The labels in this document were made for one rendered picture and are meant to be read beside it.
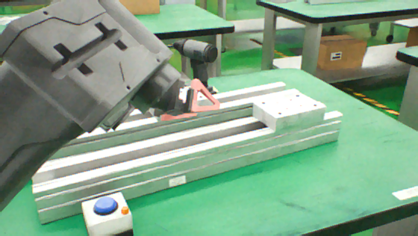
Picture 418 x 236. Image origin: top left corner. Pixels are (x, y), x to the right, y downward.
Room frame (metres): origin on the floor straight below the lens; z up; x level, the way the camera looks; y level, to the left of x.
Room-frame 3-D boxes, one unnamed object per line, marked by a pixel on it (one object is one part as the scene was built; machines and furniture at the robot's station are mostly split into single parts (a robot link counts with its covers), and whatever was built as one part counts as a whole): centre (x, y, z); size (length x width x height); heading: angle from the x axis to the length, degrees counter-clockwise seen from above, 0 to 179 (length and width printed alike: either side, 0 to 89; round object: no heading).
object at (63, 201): (0.83, 0.01, 0.82); 0.80 x 0.10 x 0.09; 116
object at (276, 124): (0.94, -0.22, 0.87); 0.16 x 0.11 x 0.07; 116
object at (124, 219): (0.59, 0.20, 0.81); 0.10 x 0.08 x 0.06; 26
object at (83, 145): (1.00, 0.09, 0.82); 0.80 x 0.10 x 0.09; 116
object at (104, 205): (0.59, 0.20, 0.84); 0.04 x 0.04 x 0.02
